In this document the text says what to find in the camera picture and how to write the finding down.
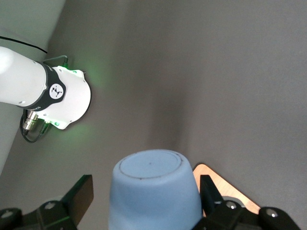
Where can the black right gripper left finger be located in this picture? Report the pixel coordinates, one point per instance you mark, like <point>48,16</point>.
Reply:
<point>76,196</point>

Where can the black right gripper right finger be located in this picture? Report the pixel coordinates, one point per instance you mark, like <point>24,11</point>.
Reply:
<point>216,208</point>

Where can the light blue cup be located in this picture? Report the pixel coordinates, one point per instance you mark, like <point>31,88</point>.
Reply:
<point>153,196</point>

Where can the wooden cup rack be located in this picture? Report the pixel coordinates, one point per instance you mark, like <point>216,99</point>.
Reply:
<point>230,189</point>

